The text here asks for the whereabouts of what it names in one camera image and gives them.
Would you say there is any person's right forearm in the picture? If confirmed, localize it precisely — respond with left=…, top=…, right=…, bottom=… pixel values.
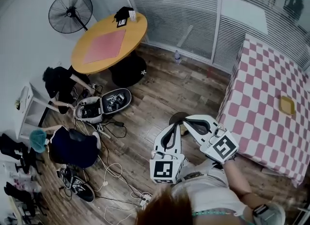
left=221, top=157, right=257, bottom=210

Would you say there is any teal bead necklace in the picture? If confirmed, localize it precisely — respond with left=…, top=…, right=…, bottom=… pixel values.
left=192, top=208, right=245, bottom=217

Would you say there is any white power cable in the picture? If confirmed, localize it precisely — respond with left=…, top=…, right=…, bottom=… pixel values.
left=93, top=162, right=151, bottom=220

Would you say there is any white power strip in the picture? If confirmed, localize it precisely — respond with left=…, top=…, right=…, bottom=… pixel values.
left=96, top=124, right=112, bottom=139
left=138, top=193, right=153, bottom=208

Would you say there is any glass partition with blinds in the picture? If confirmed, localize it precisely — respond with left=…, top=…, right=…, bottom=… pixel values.
left=118, top=0, right=310, bottom=72

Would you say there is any pink white checkered tablecloth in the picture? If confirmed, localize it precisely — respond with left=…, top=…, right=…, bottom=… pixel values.
left=217, top=33, right=310, bottom=187

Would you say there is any grey open equipment case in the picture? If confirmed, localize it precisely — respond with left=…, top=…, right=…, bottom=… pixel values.
left=74, top=88, right=133, bottom=125

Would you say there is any white low shelf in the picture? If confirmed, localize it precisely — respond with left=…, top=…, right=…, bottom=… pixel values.
left=14, top=82, right=53, bottom=139

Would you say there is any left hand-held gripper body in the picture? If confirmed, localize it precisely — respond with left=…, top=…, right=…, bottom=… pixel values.
left=149, top=150, right=185, bottom=185

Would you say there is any black office chair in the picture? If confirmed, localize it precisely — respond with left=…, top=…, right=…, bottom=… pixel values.
left=3, top=181, right=48, bottom=217
left=0, top=133, right=46, bottom=175

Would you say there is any teal bouffant cap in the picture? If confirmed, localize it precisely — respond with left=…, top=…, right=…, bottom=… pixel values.
left=29, top=129, right=47, bottom=153

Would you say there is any person's white shirt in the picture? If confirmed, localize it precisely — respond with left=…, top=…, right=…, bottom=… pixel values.
left=170, top=158, right=286, bottom=225

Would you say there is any pink square table mat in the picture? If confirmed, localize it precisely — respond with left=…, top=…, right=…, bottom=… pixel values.
left=83, top=29, right=127, bottom=65

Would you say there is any small black pouch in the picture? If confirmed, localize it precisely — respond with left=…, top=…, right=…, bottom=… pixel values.
left=113, top=6, right=135, bottom=21

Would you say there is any round wooden table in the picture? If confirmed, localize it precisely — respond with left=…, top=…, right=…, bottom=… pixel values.
left=70, top=12, right=148, bottom=88

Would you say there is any black pedestal fan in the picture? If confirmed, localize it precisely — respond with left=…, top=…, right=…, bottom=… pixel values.
left=48, top=0, right=94, bottom=34

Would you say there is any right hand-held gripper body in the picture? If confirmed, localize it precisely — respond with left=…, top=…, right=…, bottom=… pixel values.
left=200, top=124, right=239, bottom=165

